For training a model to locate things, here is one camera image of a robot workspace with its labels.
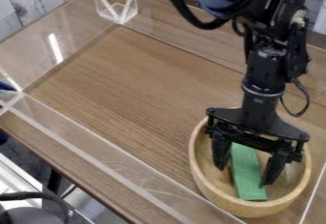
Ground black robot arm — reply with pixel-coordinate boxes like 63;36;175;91
171;0;310;185

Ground light wooden bowl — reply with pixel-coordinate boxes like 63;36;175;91
188;117;313;218

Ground grey metal bracket with screw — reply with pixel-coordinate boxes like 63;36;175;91
59;202;95;224

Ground clear acrylic front wall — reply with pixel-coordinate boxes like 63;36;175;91
0;91;246;224

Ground blue object at left edge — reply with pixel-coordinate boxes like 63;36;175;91
0;81;16;92

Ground green rectangular block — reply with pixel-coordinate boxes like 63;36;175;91
231;143;267;201

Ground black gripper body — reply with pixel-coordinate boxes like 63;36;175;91
204;86;310;163

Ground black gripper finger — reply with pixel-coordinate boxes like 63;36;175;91
261;150;289;185
211;135;231;171

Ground clear acrylic left wall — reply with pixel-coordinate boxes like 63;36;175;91
0;0;114;91

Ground clear acrylic corner bracket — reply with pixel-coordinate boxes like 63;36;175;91
95;0;138;25

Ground clear acrylic wall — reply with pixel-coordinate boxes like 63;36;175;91
0;0;114;91
124;0;326;106
0;91;246;224

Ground black cable lower left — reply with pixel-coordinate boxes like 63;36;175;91
0;191;71;224

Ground clear acrylic back wall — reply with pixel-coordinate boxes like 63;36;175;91
124;0;326;106

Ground black table leg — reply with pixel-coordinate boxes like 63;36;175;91
47;170;63;193

